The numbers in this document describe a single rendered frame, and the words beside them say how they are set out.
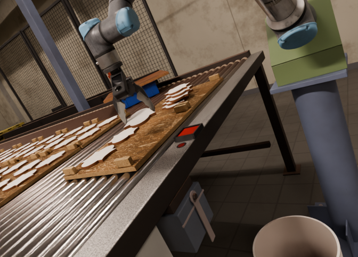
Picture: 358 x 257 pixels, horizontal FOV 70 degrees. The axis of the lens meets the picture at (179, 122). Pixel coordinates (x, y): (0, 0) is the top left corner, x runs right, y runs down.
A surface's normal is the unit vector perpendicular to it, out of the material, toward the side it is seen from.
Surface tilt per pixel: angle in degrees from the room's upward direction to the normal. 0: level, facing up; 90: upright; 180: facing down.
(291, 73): 90
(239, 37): 90
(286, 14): 132
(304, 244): 87
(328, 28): 45
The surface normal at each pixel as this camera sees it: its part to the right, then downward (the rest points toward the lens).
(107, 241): -0.40, -0.88
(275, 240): 0.30, 0.09
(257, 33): -0.49, 0.45
